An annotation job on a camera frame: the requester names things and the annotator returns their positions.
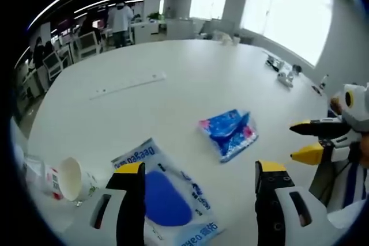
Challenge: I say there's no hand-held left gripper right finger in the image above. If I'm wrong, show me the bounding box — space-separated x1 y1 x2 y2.
254 159 332 246

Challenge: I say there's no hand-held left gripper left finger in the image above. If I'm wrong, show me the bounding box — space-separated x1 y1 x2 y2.
86 161 146 246

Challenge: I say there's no white blue wet wipes packet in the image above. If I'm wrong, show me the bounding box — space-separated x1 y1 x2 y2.
111 138 227 244

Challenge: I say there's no white paper cup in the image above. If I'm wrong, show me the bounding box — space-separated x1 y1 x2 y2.
57 156 100 202

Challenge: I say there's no blue tissue pack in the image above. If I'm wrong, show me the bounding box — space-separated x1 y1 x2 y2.
198 108 259 164

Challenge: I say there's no clear water bottle red label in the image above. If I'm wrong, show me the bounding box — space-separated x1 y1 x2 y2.
22 153 66 200

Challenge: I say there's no white tabletop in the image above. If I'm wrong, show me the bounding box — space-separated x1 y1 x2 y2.
11 38 347 246

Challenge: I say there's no person's right hand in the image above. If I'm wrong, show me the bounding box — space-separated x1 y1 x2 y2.
348 141 369 169

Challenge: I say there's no small white device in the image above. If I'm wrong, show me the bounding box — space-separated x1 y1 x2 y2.
277 71 295 86

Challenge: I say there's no person's white coat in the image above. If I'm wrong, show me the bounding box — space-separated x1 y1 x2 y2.
325 196 369 229

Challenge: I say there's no small black tool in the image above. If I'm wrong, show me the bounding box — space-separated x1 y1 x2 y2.
265 52 283 71

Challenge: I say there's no white table socket strip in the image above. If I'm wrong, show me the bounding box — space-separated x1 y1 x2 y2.
88 71 167 100

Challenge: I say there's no white office chair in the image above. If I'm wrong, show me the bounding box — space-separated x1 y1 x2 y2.
76 31 102 60
42 50 65 82

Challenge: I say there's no green potted plant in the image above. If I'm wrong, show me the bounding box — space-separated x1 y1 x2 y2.
146 12 165 22

